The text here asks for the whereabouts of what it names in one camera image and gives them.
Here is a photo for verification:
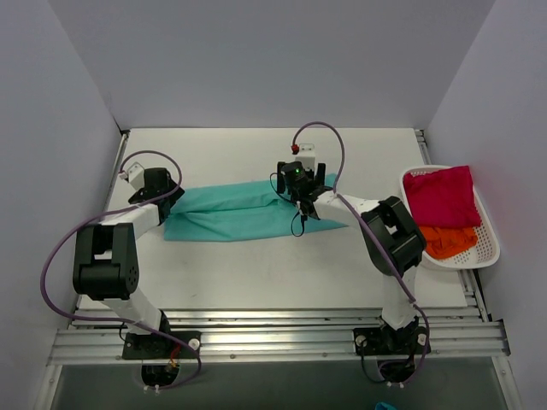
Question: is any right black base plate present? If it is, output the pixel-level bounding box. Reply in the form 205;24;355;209
353;325;431;356

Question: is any purple cable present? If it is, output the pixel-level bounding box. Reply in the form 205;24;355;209
292;121;432;385
39;149;203;390

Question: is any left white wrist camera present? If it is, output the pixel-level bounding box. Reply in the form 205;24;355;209
118;162;144;190

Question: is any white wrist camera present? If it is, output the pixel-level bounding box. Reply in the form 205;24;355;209
118;162;144;190
291;143;316;172

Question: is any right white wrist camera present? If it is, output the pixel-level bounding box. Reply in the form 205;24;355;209
291;143;316;172

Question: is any white plastic basket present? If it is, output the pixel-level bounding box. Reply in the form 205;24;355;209
400;165;500;271

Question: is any teal t-shirt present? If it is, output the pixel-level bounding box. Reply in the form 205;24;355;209
163;180;344;243

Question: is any magenta t-shirt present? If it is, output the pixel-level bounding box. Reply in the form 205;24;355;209
403;166;481;229

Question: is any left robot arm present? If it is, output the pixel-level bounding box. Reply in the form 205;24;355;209
73;163;184;358

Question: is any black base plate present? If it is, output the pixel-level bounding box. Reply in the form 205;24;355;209
353;325;431;356
121;331;202;360

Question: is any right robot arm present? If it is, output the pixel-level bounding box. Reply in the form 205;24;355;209
276;161;426;353

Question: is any aluminium mounting rail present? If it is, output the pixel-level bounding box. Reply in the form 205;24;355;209
48;305;509;366

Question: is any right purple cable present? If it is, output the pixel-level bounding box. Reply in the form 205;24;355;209
292;121;432;385

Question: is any black looped cable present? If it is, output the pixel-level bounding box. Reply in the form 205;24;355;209
268;170;309;238

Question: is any orange t-shirt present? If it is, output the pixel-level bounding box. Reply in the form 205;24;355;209
420;226;478;260

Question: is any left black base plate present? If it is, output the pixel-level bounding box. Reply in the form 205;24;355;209
121;331;202;360

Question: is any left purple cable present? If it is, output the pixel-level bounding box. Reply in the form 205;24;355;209
39;149;203;390

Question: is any teal object at bottom edge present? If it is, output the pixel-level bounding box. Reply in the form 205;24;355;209
374;402;394;410

